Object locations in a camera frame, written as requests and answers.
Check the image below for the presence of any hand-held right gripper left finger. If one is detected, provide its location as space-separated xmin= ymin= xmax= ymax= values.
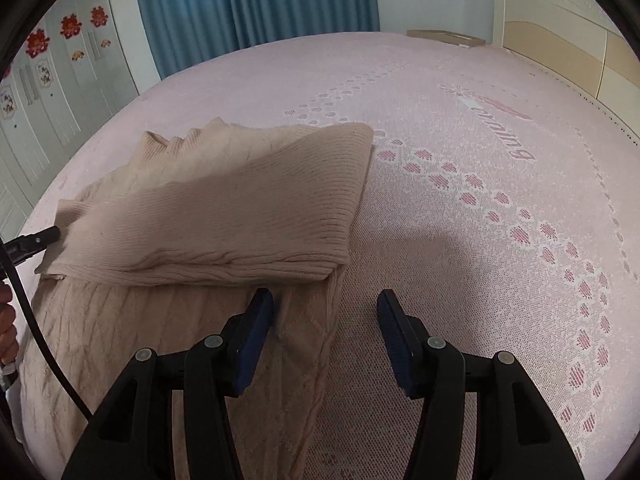
xmin=60 ymin=288 xmax=275 ymax=480

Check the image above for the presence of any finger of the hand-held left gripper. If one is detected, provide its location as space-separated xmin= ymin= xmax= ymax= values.
xmin=0 ymin=225 xmax=62 ymax=266

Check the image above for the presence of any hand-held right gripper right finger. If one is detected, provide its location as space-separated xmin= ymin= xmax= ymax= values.
xmin=377 ymin=289 xmax=586 ymax=480

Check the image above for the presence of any beige knit sweater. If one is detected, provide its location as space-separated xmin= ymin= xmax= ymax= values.
xmin=17 ymin=117 xmax=376 ymax=480

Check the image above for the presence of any person's left hand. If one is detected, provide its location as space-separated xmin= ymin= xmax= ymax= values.
xmin=0 ymin=284 xmax=19 ymax=367

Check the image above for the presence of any white wardrobe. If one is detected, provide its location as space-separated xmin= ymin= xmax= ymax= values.
xmin=0 ymin=0 xmax=141 ymax=233

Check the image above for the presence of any pink patterned bed sheet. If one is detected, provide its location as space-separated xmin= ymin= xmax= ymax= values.
xmin=10 ymin=31 xmax=640 ymax=480

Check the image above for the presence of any brown cardboard box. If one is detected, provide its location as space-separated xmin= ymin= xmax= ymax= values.
xmin=406 ymin=29 xmax=487 ymax=50

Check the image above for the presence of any blue curtain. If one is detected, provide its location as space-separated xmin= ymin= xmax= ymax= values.
xmin=131 ymin=0 xmax=381 ymax=80

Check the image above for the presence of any cream wooden headboard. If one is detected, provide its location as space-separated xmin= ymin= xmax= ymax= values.
xmin=492 ymin=0 xmax=640 ymax=138

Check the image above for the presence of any black cable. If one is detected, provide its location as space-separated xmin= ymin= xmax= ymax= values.
xmin=0 ymin=240 xmax=96 ymax=422

